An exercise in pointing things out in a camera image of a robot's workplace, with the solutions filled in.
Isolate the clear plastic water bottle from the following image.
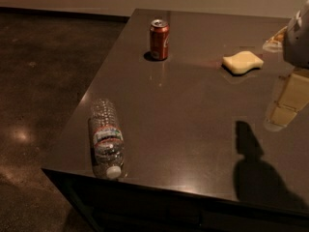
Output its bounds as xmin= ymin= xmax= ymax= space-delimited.
xmin=90 ymin=99 xmax=125 ymax=180

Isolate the red coke can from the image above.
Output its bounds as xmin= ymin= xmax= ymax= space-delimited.
xmin=150 ymin=19 xmax=170 ymax=61

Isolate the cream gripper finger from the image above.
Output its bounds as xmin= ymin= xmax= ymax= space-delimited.
xmin=263 ymin=27 xmax=287 ymax=53
xmin=264 ymin=68 xmax=309 ymax=131

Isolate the yellow sponge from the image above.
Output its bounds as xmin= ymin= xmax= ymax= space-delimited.
xmin=222 ymin=51 xmax=264 ymax=75

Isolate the dark table cabinet base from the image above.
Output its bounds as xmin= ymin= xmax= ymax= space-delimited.
xmin=43 ymin=168 xmax=309 ymax=232

